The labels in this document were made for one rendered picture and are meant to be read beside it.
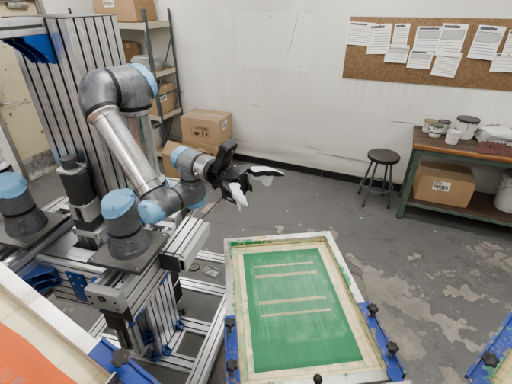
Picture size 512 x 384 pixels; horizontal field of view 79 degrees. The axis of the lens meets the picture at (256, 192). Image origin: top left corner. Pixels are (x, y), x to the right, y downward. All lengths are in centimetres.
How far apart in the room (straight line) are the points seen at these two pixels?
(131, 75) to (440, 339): 256
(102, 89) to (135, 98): 11
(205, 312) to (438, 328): 173
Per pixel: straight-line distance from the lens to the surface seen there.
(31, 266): 161
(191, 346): 223
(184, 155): 94
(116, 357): 93
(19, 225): 156
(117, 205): 115
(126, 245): 123
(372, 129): 401
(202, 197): 100
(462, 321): 299
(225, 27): 432
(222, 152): 78
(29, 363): 102
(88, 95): 101
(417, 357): 263
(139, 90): 107
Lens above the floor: 207
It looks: 32 degrees down
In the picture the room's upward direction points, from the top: straight up
